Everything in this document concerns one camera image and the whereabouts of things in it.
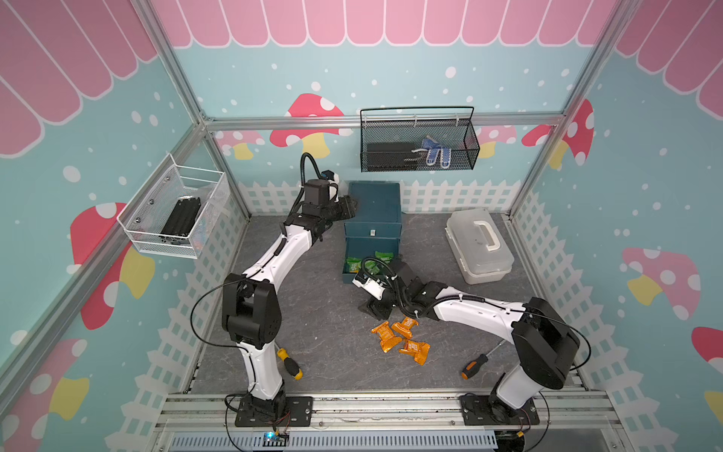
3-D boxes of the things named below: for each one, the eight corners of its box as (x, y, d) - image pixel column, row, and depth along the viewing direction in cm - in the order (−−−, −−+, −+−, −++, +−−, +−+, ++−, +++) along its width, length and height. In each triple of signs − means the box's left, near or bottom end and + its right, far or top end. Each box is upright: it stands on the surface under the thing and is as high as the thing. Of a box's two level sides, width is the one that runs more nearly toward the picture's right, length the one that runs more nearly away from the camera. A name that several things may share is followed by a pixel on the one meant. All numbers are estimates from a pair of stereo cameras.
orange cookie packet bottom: (398, 353, 86) (399, 351, 84) (406, 335, 89) (407, 333, 88) (424, 366, 84) (425, 364, 82) (431, 348, 87) (432, 345, 85)
